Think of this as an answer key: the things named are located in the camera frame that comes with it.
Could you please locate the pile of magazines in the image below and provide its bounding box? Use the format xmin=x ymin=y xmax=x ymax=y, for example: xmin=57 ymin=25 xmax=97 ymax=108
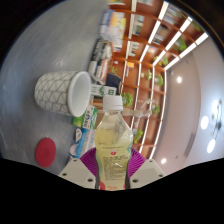
xmin=88 ymin=39 xmax=113 ymax=80

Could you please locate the ceiling lamp with round lights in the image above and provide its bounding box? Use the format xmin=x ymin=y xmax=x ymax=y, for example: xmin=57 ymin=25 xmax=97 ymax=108
xmin=199 ymin=98 xmax=224 ymax=154

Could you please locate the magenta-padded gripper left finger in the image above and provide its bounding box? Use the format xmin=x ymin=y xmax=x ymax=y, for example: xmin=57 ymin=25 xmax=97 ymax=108
xmin=58 ymin=148 xmax=100 ymax=190

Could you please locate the white mug with line pattern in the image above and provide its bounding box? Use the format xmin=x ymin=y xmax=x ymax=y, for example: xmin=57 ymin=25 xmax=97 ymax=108
xmin=33 ymin=70 xmax=93 ymax=118

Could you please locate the wooden shelf unit with books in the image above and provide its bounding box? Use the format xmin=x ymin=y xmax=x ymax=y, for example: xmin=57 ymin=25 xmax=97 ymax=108
xmin=88 ymin=0 xmax=210 ymax=162

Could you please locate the flat round red coaster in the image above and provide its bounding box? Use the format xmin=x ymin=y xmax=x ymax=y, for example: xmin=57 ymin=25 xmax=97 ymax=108
xmin=34 ymin=137 xmax=56 ymax=169

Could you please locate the green-white tissue box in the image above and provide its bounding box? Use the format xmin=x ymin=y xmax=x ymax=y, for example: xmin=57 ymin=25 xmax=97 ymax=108
xmin=72 ymin=105 xmax=99 ymax=131

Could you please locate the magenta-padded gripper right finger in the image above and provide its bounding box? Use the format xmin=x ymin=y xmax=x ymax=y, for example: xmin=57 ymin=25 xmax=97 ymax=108
xmin=128 ymin=147 xmax=166 ymax=190

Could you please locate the wooden artist mannequin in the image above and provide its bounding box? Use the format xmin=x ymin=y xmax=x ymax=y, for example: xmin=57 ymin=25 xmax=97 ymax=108
xmin=121 ymin=98 xmax=155 ymax=122

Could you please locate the clear bottle with yellow drink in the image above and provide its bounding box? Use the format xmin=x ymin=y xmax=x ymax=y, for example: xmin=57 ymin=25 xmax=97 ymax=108
xmin=94 ymin=95 xmax=134 ymax=192

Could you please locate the stack of white tissue packs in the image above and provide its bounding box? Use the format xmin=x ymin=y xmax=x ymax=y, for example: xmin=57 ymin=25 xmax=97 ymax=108
xmin=69 ymin=128 xmax=98 ymax=160

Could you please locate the dark blue jacket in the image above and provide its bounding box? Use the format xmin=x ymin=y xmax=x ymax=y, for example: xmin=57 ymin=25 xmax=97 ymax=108
xmin=105 ymin=73 xmax=123 ymax=96

